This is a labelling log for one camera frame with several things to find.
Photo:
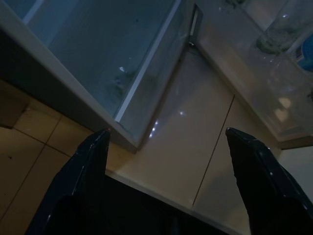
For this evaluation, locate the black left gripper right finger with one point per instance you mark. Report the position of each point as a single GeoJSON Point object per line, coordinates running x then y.
{"type": "Point", "coordinates": [264, 186]}

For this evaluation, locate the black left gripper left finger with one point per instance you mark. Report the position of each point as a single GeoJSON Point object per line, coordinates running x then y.
{"type": "Point", "coordinates": [78, 186]}

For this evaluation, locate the clear fridge door shelf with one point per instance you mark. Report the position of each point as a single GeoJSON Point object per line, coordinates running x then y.
{"type": "Point", "coordinates": [244, 61]}

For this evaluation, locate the black floor mat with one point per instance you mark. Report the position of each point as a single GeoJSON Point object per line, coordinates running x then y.
{"type": "Point", "coordinates": [159, 210]}

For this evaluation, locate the silver two-door refrigerator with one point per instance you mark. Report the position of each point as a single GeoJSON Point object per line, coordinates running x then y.
{"type": "Point", "coordinates": [61, 80]}

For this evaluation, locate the blue round container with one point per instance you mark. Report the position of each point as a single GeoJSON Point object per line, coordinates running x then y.
{"type": "Point", "coordinates": [306, 54]}

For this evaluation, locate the glass jar green contents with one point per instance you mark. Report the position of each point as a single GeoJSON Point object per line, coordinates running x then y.
{"type": "Point", "coordinates": [274, 41]}

